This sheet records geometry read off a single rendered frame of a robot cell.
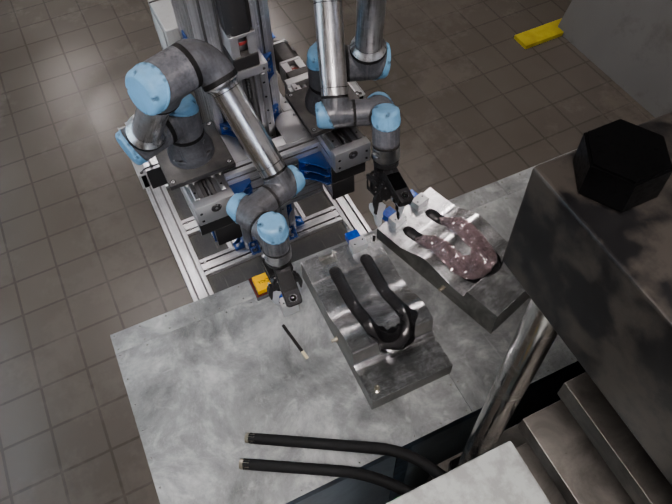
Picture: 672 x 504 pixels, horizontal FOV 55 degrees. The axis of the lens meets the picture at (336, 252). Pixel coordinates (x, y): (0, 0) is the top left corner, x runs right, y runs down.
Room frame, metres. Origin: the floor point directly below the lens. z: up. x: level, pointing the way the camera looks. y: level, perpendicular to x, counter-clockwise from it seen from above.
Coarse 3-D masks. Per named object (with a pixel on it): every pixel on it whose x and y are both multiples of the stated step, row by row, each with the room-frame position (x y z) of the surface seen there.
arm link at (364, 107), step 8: (368, 96) 1.39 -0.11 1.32; (376, 96) 1.37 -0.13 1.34; (384, 96) 1.37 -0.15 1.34; (360, 104) 1.33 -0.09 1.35; (368, 104) 1.33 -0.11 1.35; (376, 104) 1.32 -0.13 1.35; (360, 112) 1.31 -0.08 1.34; (368, 112) 1.31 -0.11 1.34; (360, 120) 1.30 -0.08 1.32; (368, 120) 1.30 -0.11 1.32
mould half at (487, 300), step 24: (432, 192) 1.42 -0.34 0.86; (408, 216) 1.32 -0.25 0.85; (456, 216) 1.29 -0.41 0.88; (480, 216) 1.27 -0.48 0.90; (384, 240) 1.24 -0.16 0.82; (408, 240) 1.22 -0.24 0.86; (456, 240) 1.18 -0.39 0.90; (504, 240) 1.19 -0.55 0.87; (408, 264) 1.16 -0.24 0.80; (432, 264) 1.09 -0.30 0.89; (504, 264) 1.07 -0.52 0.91; (456, 288) 1.02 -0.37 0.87; (480, 288) 0.99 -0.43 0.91; (504, 288) 0.99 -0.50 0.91; (480, 312) 0.93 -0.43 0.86; (504, 312) 0.92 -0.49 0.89
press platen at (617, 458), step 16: (576, 384) 0.42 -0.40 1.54; (592, 384) 0.42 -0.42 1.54; (576, 400) 0.39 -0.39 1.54; (592, 400) 0.39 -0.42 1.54; (576, 416) 0.37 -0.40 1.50; (592, 416) 0.36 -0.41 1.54; (608, 416) 0.36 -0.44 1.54; (592, 432) 0.34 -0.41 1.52; (608, 432) 0.33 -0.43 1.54; (624, 432) 0.33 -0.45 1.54; (608, 448) 0.31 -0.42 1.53; (624, 448) 0.31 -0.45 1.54; (640, 448) 0.30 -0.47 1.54; (608, 464) 0.29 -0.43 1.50; (624, 464) 0.28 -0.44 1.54; (640, 464) 0.28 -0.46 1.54; (624, 480) 0.26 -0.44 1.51; (640, 480) 0.26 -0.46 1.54; (656, 480) 0.25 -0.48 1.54; (640, 496) 0.24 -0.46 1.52; (656, 496) 0.23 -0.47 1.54
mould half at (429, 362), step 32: (352, 256) 1.14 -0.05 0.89; (384, 256) 1.14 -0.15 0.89; (320, 288) 1.03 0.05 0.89; (352, 288) 1.02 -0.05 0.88; (352, 320) 0.90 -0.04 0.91; (384, 320) 0.88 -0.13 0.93; (416, 320) 0.88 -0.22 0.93; (352, 352) 0.79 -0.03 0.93; (416, 352) 0.81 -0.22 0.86; (384, 384) 0.72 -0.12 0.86; (416, 384) 0.72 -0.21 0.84
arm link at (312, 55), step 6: (312, 48) 1.69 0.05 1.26; (312, 54) 1.67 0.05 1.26; (312, 60) 1.65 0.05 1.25; (348, 60) 1.65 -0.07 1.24; (312, 66) 1.64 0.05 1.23; (318, 66) 1.63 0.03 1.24; (348, 66) 1.64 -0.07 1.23; (312, 72) 1.64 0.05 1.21; (318, 72) 1.63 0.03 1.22; (348, 72) 1.63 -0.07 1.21; (312, 78) 1.65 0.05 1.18; (318, 78) 1.63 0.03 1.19; (348, 78) 1.63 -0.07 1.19; (312, 84) 1.65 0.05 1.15; (318, 84) 1.63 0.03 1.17; (318, 90) 1.63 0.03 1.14
